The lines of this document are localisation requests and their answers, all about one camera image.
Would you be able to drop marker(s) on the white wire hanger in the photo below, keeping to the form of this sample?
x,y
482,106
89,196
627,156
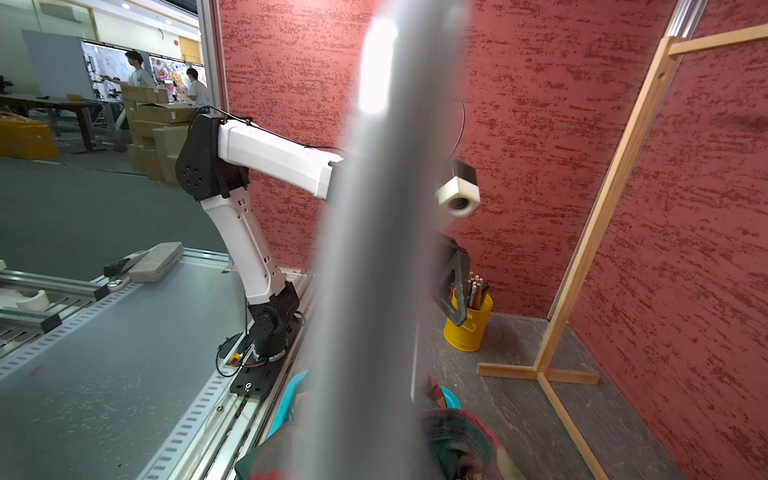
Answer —
x,y
359,420

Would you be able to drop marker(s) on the cardboard boxes stack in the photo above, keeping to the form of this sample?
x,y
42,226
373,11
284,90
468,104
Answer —
x,y
158,131

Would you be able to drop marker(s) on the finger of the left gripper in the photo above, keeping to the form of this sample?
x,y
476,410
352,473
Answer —
x,y
455,306

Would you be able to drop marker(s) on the wooden clothes rack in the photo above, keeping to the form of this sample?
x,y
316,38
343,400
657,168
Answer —
x,y
654,88

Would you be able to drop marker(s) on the plaid shirt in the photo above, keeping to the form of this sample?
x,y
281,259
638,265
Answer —
x,y
460,443

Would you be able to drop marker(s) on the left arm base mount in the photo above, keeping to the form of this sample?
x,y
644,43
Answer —
x,y
258,372

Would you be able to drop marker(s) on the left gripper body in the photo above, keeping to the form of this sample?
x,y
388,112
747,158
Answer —
x,y
447,249

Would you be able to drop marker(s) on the aluminium rail frame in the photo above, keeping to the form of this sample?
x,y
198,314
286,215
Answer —
x,y
116,380

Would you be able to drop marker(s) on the person in white shirt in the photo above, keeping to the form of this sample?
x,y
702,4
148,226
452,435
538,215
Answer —
x,y
140,77

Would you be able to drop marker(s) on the beige handheld device on frame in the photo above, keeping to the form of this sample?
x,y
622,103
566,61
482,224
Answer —
x,y
145,266

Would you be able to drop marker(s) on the yellow pen cup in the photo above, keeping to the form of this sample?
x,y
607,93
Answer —
x,y
469,336

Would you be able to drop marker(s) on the teal plastic basket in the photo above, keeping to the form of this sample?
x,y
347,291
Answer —
x,y
441,395

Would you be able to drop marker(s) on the yellow crate in background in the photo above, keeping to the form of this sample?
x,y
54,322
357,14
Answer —
x,y
27,139

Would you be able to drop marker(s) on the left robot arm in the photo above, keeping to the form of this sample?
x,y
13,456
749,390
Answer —
x,y
246,192

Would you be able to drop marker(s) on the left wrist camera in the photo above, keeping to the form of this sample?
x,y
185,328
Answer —
x,y
459,195

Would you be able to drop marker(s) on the background work table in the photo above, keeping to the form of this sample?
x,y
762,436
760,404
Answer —
x,y
96,122

